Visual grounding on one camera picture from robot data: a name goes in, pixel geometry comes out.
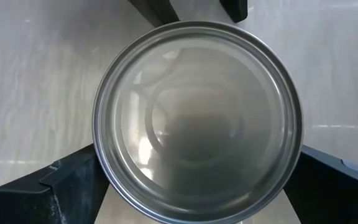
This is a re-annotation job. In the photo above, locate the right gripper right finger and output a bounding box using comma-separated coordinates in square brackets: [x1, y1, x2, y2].
[283, 144, 358, 224]

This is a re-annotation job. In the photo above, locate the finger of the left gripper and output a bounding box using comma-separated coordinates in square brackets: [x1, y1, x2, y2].
[128, 0, 180, 28]
[219, 0, 249, 24]

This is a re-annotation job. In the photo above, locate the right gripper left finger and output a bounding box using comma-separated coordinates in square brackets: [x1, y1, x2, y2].
[0, 142, 110, 224]

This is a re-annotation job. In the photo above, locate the green red labelled can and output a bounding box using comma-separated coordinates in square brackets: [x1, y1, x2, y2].
[91, 20, 304, 224]

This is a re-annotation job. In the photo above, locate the white table mat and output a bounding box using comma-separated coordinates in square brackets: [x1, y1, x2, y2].
[0, 0, 358, 224]

